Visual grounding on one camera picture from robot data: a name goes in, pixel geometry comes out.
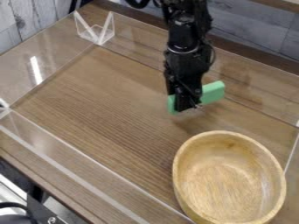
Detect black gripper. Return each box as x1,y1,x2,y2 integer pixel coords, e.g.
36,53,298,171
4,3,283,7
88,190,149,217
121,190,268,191
163,45,212,112

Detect green rectangular block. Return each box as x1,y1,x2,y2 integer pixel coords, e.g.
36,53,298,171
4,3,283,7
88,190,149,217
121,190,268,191
167,80,226,114

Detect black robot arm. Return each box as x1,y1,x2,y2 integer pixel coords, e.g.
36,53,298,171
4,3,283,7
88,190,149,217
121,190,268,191
125,0,212,112

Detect wooden bowl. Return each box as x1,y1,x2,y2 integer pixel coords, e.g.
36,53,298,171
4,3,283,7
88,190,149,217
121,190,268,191
172,130,286,224

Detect clear acrylic enclosure walls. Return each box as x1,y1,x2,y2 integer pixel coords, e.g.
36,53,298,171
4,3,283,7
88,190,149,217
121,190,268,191
0,8,299,224

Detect clear acrylic corner bracket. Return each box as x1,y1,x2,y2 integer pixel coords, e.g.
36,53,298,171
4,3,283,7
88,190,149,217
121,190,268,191
73,11,115,46

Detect black metal table bracket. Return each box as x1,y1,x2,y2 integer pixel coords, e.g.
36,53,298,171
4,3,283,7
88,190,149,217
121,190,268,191
27,195,59,224

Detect black cable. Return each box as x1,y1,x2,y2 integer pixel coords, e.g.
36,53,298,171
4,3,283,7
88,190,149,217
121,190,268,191
0,201,36,224

